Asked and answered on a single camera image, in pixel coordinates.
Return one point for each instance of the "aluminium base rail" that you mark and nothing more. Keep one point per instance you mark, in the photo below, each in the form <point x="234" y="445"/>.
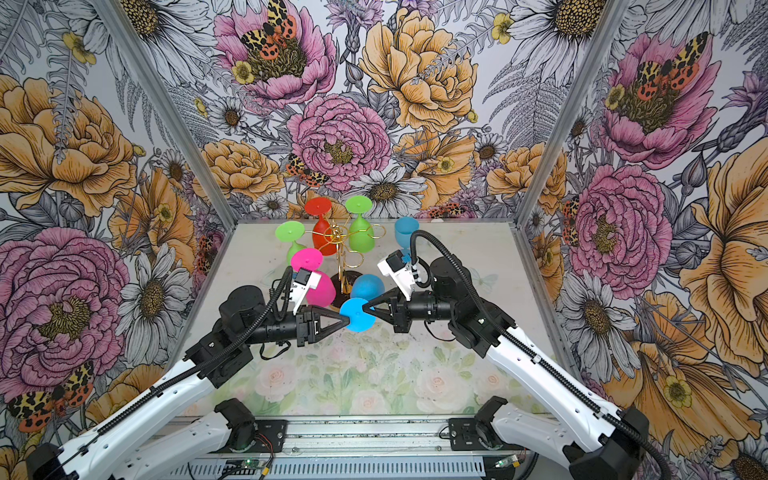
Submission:
<point x="366" y="447"/>

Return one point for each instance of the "gold wine glass rack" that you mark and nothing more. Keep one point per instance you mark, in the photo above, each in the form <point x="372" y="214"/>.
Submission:
<point x="347" y="262"/>

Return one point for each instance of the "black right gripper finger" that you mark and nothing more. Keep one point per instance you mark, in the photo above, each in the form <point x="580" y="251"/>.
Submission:
<point x="386" y="302"/>
<point x="370" y="316"/>

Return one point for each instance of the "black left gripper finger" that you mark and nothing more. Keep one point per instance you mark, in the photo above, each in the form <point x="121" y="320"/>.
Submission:
<point x="330" y="318"/>
<point x="322" y="333"/>

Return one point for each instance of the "green wine glass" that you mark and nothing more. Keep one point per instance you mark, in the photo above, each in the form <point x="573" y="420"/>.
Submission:
<point x="291" y="232"/>
<point x="360" y="234"/>

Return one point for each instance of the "light blue wine glass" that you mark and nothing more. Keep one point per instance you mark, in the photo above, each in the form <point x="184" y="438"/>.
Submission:
<point x="404" y="228"/>

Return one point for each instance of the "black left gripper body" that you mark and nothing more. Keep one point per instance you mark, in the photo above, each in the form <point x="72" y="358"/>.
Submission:
<point x="304" y="330"/>

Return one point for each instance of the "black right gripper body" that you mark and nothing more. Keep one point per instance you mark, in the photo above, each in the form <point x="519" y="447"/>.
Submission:
<point x="422" y="307"/>

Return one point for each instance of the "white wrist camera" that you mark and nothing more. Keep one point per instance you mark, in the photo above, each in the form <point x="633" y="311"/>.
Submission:
<point x="303" y="281"/>
<point x="402" y="273"/>

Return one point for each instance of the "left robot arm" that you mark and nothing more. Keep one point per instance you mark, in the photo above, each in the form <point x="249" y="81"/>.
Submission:
<point x="122" y="448"/>

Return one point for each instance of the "pink wine glass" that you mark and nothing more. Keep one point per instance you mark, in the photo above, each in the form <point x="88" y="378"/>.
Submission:
<point x="312" y="259"/>

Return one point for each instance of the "red wine glass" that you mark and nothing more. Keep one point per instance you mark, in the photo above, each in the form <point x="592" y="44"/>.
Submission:
<point x="323" y="231"/>

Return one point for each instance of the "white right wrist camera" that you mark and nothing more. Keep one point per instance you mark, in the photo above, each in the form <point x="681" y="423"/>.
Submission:
<point x="402" y="273"/>

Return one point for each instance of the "green wine glass front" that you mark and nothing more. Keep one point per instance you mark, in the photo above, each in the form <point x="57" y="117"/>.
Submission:
<point x="291" y="232"/>

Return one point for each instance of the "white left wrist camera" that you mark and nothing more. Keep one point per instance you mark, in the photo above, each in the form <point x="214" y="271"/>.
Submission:
<point x="303" y="281"/>

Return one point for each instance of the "green wine glass back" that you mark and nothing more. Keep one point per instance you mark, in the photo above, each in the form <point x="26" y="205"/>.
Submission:
<point x="360" y="234"/>

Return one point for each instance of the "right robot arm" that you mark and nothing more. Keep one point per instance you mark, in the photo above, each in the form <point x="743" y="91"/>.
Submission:
<point x="591" y="437"/>

